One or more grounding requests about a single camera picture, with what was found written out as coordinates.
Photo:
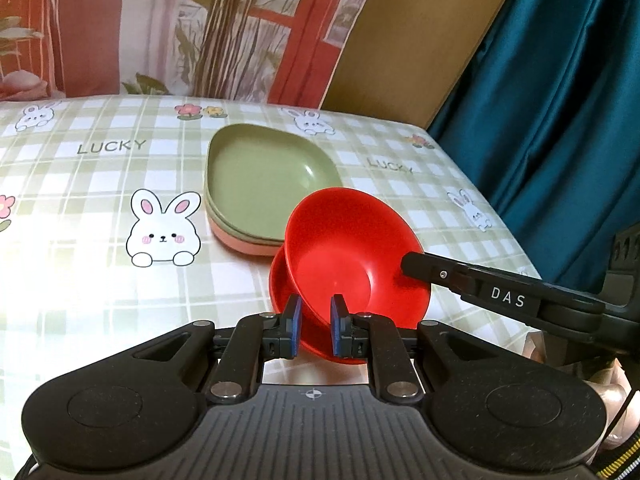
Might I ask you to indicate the checked rabbit print tablecloth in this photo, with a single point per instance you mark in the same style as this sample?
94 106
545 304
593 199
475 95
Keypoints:
75 200

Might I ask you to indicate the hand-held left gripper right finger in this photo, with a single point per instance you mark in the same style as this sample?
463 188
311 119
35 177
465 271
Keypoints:
337 326

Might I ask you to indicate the pink plate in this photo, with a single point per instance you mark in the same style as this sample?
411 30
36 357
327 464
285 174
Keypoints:
235 246

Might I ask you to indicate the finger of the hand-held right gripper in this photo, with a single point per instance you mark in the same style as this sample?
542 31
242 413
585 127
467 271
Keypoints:
505 292

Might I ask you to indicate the printed backdrop cloth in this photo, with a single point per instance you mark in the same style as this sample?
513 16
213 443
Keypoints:
150 20

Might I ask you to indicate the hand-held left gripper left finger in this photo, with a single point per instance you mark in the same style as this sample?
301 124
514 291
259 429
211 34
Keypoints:
295 319

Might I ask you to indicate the light green plate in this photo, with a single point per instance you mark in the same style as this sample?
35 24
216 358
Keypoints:
265 175
220 220

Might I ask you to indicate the teal curtain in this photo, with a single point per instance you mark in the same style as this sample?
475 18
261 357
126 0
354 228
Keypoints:
550 110

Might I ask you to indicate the red bowl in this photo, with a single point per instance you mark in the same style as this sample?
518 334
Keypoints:
345 240
312 332

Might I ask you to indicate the wooden board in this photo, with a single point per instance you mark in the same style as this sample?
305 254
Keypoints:
415 45

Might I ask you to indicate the person's right hand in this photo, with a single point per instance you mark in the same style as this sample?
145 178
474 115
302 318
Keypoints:
614 400

